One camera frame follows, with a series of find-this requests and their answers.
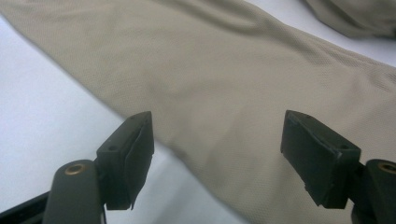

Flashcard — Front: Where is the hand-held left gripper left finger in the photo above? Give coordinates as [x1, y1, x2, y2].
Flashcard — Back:
[95, 110, 155, 211]

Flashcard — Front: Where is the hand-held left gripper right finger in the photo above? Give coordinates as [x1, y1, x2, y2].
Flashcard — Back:
[279, 109, 362, 210]

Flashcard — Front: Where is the beige garment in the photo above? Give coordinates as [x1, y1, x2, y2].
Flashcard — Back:
[0, 0, 396, 224]

